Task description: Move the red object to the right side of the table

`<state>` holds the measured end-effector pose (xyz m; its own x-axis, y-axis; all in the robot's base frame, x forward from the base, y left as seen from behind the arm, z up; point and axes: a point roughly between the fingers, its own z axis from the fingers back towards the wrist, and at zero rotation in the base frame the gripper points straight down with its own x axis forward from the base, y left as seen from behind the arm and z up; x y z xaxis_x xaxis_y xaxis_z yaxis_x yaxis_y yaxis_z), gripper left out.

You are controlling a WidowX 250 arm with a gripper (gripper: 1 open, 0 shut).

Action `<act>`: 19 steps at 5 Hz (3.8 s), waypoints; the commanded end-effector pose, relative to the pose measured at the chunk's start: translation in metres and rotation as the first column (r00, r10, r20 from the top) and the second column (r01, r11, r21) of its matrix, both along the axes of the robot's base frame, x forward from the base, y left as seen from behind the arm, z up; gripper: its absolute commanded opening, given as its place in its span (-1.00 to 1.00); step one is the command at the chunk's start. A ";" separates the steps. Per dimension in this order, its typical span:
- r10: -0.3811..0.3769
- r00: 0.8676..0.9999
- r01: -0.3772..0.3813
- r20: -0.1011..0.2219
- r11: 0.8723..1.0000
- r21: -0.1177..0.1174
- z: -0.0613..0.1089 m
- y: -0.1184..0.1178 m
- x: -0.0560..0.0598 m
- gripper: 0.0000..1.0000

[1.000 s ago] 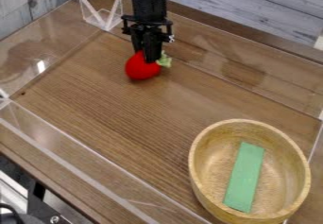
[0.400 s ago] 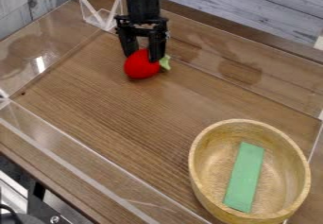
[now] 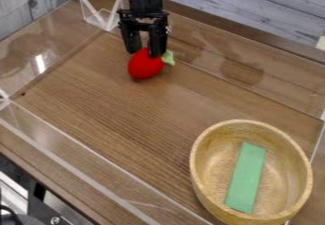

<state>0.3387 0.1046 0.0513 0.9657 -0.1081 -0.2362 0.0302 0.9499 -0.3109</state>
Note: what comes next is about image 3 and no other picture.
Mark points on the clear acrylic front wall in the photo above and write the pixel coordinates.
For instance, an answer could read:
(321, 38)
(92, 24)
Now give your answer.
(93, 184)

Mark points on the green rectangular block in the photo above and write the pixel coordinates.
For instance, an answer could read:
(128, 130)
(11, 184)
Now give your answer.
(246, 178)

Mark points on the clear acrylic corner bracket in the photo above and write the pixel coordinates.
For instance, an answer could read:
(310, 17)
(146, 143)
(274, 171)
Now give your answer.
(103, 18)

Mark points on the red plush strawberry toy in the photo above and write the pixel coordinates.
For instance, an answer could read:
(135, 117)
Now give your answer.
(144, 67)

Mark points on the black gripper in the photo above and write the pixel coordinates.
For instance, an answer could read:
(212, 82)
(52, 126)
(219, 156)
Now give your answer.
(144, 16)

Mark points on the wooden bowl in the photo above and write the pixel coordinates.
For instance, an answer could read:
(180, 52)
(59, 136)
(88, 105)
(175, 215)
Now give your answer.
(286, 182)

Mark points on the black metal table mount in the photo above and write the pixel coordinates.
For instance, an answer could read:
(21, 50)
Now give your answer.
(39, 209)

